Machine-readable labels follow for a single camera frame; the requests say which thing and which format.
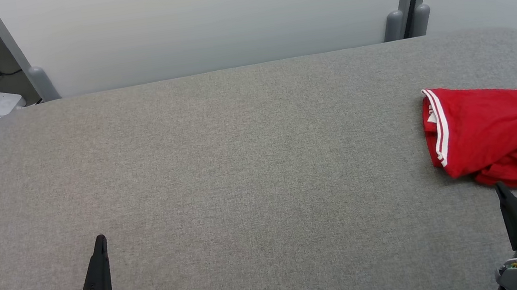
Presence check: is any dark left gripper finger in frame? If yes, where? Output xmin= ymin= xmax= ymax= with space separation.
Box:
xmin=75 ymin=234 xmax=114 ymax=290

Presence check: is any red basketball jersey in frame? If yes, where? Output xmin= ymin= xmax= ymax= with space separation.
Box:
xmin=418 ymin=77 xmax=517 ymax=183

